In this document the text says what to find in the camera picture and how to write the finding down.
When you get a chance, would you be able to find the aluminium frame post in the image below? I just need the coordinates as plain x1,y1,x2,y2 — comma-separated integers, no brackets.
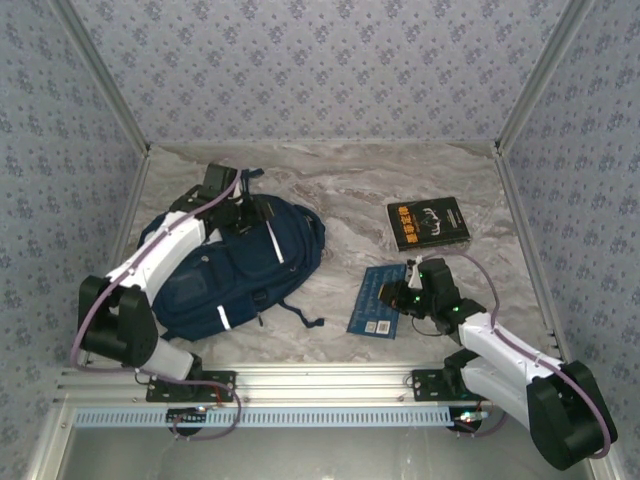
49,0,151,157
494,0,596,151

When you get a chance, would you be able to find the tall blue booklet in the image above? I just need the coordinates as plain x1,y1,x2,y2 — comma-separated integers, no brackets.
346,263,409,341

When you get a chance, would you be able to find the black book with deer print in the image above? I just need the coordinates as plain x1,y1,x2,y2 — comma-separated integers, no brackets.
386,196,471,254

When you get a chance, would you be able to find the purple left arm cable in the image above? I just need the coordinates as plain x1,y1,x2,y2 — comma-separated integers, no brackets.
71,167,244,372

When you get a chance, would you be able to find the small circuit board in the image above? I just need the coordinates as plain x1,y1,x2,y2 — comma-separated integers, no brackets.
452,408,490,434
166,407,209,436

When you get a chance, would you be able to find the navy blue backpack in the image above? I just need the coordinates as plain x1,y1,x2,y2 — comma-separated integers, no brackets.
137,168,327,344

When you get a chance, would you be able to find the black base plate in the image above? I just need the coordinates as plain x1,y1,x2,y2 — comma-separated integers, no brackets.
411,368,481,402
145,369,237,404

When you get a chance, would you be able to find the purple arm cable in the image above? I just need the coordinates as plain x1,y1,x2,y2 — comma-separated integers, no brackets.
419,251,619,464
71,167,244,372

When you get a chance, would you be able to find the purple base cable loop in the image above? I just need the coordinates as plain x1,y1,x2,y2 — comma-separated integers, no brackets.
457,412,509,440
169,387,244,444

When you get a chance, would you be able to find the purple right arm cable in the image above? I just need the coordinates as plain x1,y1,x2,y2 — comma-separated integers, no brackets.
419,251,619,464

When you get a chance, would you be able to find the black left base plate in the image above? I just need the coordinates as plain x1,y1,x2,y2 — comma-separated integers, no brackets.
145,369,237,404

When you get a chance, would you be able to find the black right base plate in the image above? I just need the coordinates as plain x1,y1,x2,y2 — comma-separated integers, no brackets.
411,368,481,402

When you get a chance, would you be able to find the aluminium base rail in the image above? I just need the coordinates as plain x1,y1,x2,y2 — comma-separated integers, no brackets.
54,363,551,405

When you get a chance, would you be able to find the light blue slotted cable duct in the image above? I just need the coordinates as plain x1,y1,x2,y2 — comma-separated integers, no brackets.
74,405,456,429

